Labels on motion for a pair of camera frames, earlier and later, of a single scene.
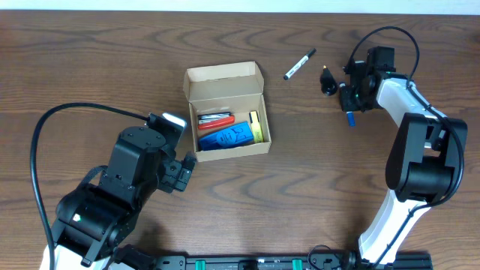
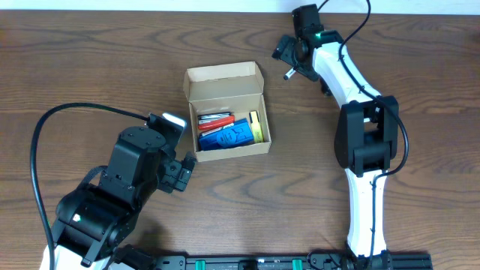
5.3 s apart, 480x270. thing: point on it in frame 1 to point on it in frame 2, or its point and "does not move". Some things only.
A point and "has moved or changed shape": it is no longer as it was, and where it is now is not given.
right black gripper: (348, 97) to (294, 57)
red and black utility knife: (214, 119) does not move
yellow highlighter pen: (257, 130) does not move
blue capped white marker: (350, 115) has moved or changed shape
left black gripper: (179, 173) does not move
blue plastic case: (240, 133) does not move
